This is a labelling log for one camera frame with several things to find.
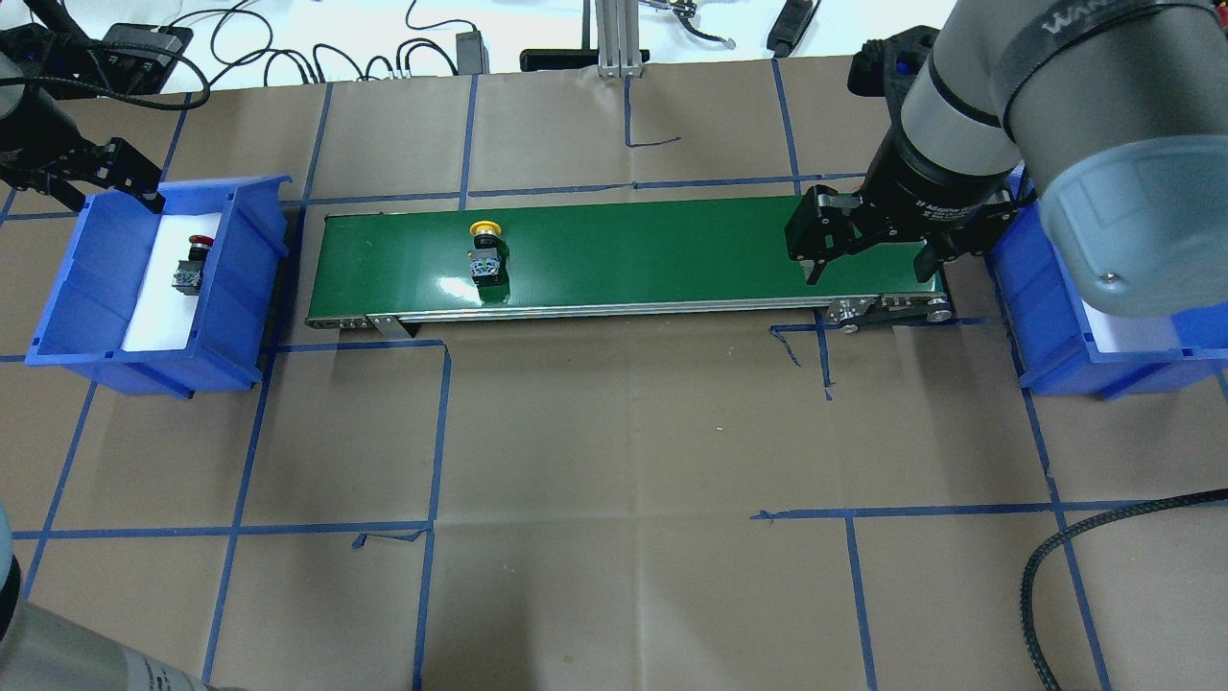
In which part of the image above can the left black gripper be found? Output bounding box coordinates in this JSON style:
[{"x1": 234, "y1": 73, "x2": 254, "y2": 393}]
[{"x1": 1, "y1": 83, "x2": 165, "y2": 214}]

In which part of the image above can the right blue plastic bin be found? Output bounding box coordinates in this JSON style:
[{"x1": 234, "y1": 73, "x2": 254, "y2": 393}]
[{"x1": 989, "y1": 203, "x2": 1227, "y2": 399}]

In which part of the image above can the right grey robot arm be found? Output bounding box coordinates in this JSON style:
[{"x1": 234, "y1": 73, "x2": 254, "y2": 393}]
[{"x1": 783, "y1": 1, "x2": 1227, "y2": 318}]

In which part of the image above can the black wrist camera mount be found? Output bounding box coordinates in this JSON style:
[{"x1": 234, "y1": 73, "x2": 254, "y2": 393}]
[{"x1": 846, "y1": 25, "x2": 939, "y2": 99}]

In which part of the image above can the aluminium frame post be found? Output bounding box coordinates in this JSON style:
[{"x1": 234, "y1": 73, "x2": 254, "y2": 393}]
[{"x1": 593, "y1": 0, "x2": 643, "y2": 79}]

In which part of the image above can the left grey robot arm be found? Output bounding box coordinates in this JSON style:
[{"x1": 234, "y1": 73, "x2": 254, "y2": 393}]
[{"x1": 1, "y1": 56, "x2": 212, "y2": 690}]

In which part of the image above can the white foam pad left bin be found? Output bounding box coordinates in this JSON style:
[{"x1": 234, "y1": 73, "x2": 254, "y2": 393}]
[{"x1": 120, "y1": 214, "x2": 221, "y2": 351}]

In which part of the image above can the white foam pad right bin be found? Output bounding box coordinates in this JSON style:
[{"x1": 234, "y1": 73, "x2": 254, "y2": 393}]
[{"x1": 1082, "y1": 301, "x2": 1181, "y2": 353}]

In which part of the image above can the black power adapter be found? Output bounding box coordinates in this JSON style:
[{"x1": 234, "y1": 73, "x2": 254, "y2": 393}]
[{"x1": 456, "y1": 29, "x2": 488, "y2": 75}]

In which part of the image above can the yellow mushroom push button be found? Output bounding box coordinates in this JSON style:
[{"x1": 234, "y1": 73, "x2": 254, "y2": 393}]
[{"x1": 468, "y1": 220, "x2": 508, "y2": 288}]

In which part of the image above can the white foam pad bin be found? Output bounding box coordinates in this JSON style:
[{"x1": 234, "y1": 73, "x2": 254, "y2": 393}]
[
  {"x1": 1082, "y1": 301, "x2": 1181, "y2": 353},
  {"x1": 120, "y1": 214, "x2": 221, "y2": 351}
]

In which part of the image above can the red mushroom push button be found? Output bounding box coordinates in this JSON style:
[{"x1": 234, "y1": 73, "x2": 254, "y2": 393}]
[{"x1": 172, "y1": 233, "x2": 215, "y2": 297}]

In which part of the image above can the green conveyor belt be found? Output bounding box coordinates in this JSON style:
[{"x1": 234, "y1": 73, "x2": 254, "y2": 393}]
[{"x1": 302, "y1": 196, "x2": 948, "y2": 329}]

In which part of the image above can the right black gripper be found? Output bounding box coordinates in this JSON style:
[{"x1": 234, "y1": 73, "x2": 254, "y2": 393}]
[{"x1": 783, "y1": 124, "x2": 1018, "y2": 287}]

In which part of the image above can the left blue plastic bin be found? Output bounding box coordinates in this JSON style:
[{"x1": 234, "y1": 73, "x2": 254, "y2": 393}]
[{"x1": 25, "y1": 176, "x2": 290, "y2": 398}]

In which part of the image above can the blue plastic bin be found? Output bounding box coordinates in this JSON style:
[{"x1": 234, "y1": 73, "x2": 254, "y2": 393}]
[
  {"x1": 989, "y1": 203, "x2": 1227, "y2": 399},
  {"x1": 25, "y1": 176, "x2": 290, "y2": 398}
]

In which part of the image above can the black braided cable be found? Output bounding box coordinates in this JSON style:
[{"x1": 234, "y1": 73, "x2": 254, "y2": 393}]
[{"x1": 1017, "y1": 488, "x2": 1228, "y2": 691}]

